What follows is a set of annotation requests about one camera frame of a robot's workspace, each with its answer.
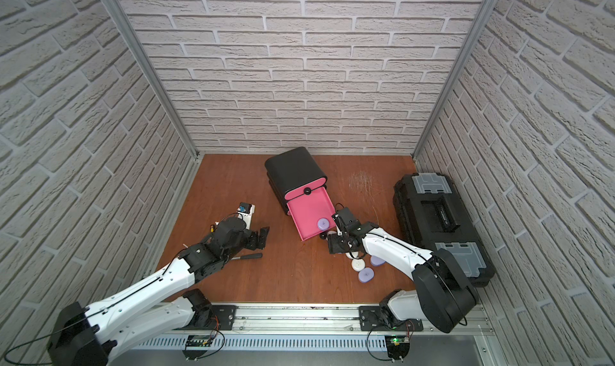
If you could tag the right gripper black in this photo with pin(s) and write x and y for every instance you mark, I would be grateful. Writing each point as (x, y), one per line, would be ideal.
(332, 243)

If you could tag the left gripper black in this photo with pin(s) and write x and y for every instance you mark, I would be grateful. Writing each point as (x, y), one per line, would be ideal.
(252, 238)

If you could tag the purple earphone case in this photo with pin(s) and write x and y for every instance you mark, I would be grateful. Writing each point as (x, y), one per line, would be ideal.
(366, 275)
(376, 261)
(323, 224)

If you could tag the black drawer cabinet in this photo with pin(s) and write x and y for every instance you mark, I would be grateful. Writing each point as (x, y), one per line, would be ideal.
(289, 170)

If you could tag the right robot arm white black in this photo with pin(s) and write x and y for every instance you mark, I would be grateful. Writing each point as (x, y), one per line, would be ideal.
(443, 294)

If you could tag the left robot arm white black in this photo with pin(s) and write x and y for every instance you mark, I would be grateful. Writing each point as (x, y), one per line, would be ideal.
(166, 300)

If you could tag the black toolbox grey latches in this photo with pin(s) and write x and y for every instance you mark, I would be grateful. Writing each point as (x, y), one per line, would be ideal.
(432, 215)

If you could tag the right controller board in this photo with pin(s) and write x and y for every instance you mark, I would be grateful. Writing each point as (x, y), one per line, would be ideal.
(397, 347)

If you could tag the controller board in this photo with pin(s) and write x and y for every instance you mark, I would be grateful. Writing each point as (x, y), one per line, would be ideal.
(199, 346)
(397, 347)

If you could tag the left controller board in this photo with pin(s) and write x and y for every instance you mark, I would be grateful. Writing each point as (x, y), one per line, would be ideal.
(199, 346)

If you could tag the hammer black handle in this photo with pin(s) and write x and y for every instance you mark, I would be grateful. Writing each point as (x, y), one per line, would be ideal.
(257, 255)

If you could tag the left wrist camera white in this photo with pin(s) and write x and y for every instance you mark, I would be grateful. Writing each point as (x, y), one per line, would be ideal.
(245, 212)

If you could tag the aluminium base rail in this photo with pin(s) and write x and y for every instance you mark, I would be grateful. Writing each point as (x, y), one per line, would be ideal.
(289, 327)

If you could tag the left aluminium corner post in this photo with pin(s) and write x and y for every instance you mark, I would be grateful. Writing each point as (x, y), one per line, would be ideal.
(131, 39)

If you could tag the aluminium corner post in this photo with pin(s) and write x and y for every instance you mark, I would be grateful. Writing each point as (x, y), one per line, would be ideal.
(131, 39)
(478, 25)

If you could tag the right aluminium corner post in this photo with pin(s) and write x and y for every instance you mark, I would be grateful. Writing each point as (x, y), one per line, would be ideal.
(478, 25)

